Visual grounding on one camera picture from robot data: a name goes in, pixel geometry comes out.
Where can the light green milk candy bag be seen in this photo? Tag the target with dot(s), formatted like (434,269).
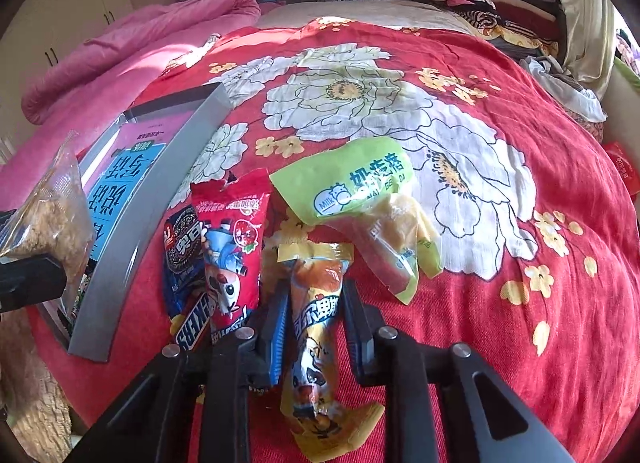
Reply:
(364,190)

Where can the red floral bedspread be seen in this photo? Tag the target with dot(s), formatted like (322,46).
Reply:
(538,236)

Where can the white plastic bag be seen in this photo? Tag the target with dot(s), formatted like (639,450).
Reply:
(564,89)

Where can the grey tray with pink book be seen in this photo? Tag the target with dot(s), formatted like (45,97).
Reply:
(130,174)

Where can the yellow cone snack packet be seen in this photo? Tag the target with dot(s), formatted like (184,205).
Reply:
(322,428)

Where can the beige bed sheet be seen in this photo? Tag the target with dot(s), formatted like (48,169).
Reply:
(388,13)

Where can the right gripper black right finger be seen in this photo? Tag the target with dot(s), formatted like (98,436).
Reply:
(450,393)

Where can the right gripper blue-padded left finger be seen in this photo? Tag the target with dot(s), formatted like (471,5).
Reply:
(151,419)

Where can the cream curtain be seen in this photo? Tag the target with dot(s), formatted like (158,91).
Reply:
(590,42)

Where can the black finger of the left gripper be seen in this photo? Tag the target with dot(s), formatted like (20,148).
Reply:
(30,281)

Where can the blue oreo packet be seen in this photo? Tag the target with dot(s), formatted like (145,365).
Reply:
(183,265)

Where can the red cartoon snack packet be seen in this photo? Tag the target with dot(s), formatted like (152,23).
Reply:
(232,216)

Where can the stack of folded clothes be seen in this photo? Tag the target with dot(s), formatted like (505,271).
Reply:
(519,28)

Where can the clear nut bar packet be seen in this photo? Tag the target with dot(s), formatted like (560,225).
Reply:
(55,220)

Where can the brown fluffy rug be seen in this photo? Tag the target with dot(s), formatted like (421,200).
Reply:
(38,412)

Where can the snickers bar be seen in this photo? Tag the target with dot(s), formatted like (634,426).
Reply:
(195,324)

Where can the pink duvet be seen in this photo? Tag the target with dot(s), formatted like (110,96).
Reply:
(91,86)

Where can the cream wardrobe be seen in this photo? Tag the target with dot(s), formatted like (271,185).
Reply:
(41,34)

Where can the red plastic bag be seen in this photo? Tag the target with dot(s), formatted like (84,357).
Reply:
(624,167)

